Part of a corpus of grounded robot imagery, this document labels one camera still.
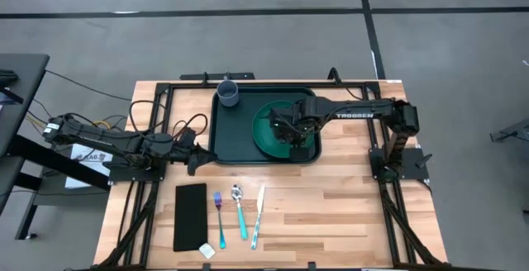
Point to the black mounting bar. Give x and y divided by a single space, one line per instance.
231 75

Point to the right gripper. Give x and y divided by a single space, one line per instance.
301 126

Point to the grey cup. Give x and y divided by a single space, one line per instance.
227 93

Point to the black napkin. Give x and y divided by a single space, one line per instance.
190 217

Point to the dark green tray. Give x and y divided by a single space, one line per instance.
233 139

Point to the black desk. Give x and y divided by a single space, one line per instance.
25 97

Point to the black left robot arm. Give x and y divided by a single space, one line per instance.
103 139

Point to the green plate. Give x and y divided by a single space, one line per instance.
262 132

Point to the iridescent fork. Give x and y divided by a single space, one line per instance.
218 201

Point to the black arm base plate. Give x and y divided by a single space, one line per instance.
407 174
124 174

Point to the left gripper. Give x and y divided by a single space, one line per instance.
188 153

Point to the black floor stand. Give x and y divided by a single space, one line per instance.
514 130

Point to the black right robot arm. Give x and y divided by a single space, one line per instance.
359 110

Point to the black metal rig frame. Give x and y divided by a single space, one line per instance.
190 85

